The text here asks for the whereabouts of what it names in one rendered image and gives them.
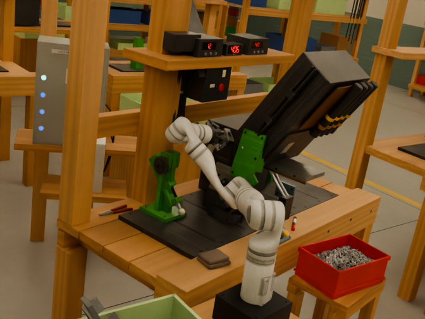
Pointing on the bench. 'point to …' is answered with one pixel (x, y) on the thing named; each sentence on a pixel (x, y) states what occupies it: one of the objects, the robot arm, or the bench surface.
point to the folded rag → (214, 259)
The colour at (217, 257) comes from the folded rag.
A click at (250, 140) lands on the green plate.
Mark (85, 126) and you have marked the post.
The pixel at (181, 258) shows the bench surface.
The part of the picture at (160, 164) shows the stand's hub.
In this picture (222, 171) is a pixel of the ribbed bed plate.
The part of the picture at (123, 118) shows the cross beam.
